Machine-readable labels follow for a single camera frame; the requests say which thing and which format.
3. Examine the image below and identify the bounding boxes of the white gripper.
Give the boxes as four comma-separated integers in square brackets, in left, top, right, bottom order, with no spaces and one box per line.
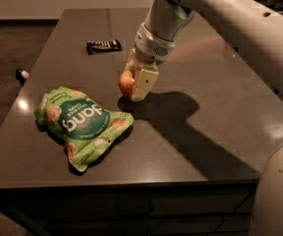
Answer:
[125,23,176,101]

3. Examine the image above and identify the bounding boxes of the red apple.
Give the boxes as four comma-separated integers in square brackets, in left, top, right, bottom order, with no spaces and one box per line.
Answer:
[118,70,135,97]

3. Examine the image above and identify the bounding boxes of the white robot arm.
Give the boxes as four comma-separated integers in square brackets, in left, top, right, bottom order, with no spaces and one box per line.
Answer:
[119,0,283,236]

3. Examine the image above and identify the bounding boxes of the green rice chip bag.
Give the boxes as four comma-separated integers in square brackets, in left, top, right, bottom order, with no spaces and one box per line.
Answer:
[34,87,134,172]

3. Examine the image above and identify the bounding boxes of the dark chocolate bar wrapper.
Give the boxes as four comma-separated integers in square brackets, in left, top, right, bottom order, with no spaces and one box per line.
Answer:
[86,39,122,55]

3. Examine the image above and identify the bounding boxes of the small object on floor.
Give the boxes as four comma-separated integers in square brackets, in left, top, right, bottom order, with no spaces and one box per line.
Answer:
[16,69,29,80]

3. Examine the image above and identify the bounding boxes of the dark drawer cabinet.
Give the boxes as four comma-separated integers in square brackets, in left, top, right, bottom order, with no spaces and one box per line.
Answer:
[5,182,256,236]

